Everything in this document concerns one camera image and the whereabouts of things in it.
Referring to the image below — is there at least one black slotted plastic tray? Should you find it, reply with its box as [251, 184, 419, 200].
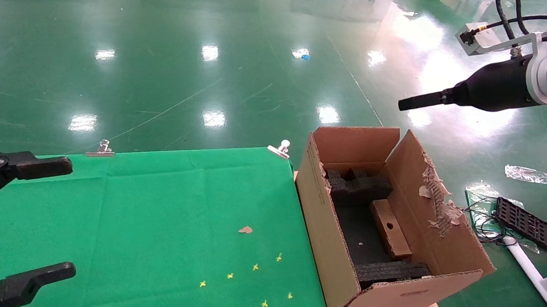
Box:
[492, 196, 547, 254]

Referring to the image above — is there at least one small long cardboard box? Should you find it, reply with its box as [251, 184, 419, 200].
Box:
[367, 199, 415, 262]

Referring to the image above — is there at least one grey metal camera bracket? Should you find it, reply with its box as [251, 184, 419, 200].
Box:
[494, 26, 547, 58]

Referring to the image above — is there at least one black foam base sheet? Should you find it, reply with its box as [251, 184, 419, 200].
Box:
[331, 197, 396, 269]

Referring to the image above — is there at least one large open cardboard carton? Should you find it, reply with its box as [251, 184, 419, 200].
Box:
[289, 122, 504, 307]

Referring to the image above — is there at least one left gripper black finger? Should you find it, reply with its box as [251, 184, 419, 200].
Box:
[0, 147, 74, 214]
[0, 258, 77, 307]

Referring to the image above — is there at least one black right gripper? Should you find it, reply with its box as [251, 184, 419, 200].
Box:
[397, 48, 541, 119]

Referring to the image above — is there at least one black notched foam block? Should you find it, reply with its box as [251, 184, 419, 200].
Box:
[323, 167, 394, 209]

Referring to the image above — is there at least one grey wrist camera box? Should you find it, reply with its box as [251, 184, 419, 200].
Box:
[455, 22, 504, 57]

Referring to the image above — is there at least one thin dark cable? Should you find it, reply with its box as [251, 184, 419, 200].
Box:
[513, 0, 531, 36]

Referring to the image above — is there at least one thin black wire coil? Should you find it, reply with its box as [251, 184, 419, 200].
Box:
[461, 196, 511, 245]

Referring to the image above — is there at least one silver binder clip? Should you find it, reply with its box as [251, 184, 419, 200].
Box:
[86, 139, 115, 158]
[267, 139, 291, 160]

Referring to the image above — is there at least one thick black braided cable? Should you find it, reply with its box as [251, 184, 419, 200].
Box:
[460, 0, 547, 49]

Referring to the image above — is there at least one clear crumpled plastic bag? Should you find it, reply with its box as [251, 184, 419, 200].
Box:
[504, 164, 547, 185]

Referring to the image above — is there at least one white pipe frame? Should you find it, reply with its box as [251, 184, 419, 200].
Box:
[500, 237, 547, 307]

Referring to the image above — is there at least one green table cloth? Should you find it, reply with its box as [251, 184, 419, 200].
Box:
[0, 133, 339, 307]

